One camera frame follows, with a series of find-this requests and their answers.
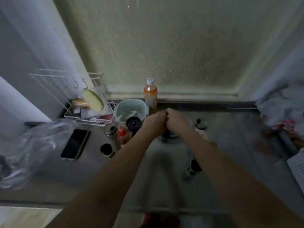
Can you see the pale yellow round plate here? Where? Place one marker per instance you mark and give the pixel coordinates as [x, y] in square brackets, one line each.
[92, 100]

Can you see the large clear plastic bag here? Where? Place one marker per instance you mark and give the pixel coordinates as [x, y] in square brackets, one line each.
[31, 149]

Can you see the grey metal container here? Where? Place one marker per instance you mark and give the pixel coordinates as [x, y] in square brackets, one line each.
[287, 141]

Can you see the grey lid glass shaker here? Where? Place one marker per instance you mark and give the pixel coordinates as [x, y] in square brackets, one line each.
[200, 124]

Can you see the white perforated basket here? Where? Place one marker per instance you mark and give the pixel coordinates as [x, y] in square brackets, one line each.
[298, 168]

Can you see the clear round turntable tray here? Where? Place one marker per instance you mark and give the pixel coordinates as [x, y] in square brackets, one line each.
[172, 139]

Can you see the white plastic bag red print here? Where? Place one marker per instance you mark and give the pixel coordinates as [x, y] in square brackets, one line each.
[280, 109]

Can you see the person's right hand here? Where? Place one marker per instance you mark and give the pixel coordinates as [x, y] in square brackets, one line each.
[178, 122]

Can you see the person's right forearm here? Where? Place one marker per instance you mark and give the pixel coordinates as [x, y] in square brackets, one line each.
[237, 182]

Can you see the black top salt grinder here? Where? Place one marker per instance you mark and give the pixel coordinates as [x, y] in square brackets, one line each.
[133, 123]

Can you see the yellow packet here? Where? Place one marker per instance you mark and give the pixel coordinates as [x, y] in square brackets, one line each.
[79, 103]

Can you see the person's left hand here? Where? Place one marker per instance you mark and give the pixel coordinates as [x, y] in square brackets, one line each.
[154, 124]

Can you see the steel lid glass jar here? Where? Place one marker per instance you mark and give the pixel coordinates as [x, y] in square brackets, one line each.
[111, 129]

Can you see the red cap sauce bottle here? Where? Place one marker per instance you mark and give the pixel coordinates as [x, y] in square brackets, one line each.
[122, 135]

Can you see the teal and white bowl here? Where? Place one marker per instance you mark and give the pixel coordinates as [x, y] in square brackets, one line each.
[123, 108]

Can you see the person's left forearm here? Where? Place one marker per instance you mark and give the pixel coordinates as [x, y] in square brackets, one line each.
[107, 187]

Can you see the orange drink bottle white cap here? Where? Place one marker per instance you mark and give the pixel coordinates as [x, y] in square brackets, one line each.
[150, 94]

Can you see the frosted glass window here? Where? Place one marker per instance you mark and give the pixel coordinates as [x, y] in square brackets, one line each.
[178, 45]

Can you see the small pink packet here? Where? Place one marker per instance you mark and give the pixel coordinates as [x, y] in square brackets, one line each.
[107, 117]

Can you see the black smartphone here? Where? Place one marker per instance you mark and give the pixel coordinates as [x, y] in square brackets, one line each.
[74, 144]

